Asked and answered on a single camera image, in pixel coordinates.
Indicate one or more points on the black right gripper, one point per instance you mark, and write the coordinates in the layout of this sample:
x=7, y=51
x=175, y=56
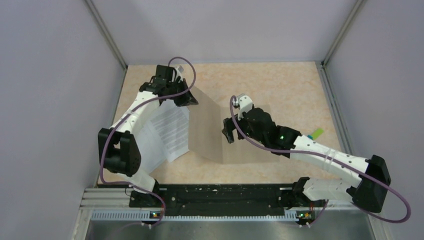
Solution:
x=228, y=130

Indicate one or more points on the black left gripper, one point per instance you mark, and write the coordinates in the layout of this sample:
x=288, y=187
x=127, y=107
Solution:
x=187, y=99

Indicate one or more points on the printed white paper sheets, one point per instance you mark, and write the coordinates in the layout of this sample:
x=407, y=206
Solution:
x=169, y=124

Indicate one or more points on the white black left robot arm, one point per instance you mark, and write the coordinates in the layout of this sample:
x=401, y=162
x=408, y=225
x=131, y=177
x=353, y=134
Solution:
x=118, y=149

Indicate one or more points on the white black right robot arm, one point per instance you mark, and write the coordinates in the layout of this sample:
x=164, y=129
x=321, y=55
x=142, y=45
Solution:
x=352, y=187

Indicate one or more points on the blank white paper sheets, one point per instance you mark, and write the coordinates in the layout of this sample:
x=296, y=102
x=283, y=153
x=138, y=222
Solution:
x=151, y=148

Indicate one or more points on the light green block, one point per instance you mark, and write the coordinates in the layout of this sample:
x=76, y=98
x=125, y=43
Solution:
x=317, y=133

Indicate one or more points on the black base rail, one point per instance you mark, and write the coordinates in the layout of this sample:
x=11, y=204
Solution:
x=223, y=200

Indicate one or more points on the aluminium frame rail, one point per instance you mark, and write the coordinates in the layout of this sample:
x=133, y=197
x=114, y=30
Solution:
x=105, y=198

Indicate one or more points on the white slotted cable duct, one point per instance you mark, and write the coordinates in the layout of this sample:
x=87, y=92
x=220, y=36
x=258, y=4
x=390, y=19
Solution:
x=148, y=216

